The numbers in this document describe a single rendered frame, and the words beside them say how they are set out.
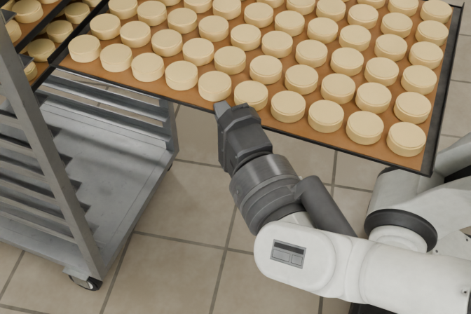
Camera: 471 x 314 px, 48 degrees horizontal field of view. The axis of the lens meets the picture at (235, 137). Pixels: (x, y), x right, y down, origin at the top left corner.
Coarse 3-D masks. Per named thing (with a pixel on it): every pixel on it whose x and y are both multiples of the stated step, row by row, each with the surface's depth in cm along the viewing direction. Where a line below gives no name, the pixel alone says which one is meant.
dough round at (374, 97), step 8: (360, 88) 77; (368, 88) 77; (376, 88) 77; (384, 88) 77; (360, 96) 76; (368, 96) 76; (376, 96) 76; (384, 96) 76; (360, 104) 77; (368, 104) 76; (376, 104) 75; (384, 104) 76; (376, 112) 76
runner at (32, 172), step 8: (0, 160) 115; (8, 160) 118; (16, 160) 118; (8, 168) 116; (16, 168) 115; (24, 168) 113; (32, 168) 117; (40, 168) 117; (32, 176) 115; (40, 176) 113; (72, 184) 111; (80, 184) 114
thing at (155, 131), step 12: (60, 96) 165; (60, 108) 166; (72, 108) 166; (84, 108) 165; (96, 108) 163; (108, 120) 162; (120, 120) 162; (132, 120) 160; (144, 132) 159; (156, 132) 159; (168, 132) 158
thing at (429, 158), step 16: (80, 32) 89; (64, 48) 86; (448, 48) 86; (448, 64) 84; (448, 80) 81; (160, 96) 79; (208, 112) 77; (432, 112) 77; (272, 128) 75; (432, 128) 75; (320, 144) 73; (432, 144) 73; (432, 160) 71
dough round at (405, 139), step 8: (392, 128) 72; (400, 128) 72; (408, 128) 72; (416, 128) 72; (392, 136) 71; (400, 136) 71; (408, 136) 71; (416, 136) 71; (424, 136) 71; (392, 144) 71; (400, 144) 71; (408, 144) 71; (416, 144) 71; (400, 152) 71; (408, 152) 71; (416, 152) 71
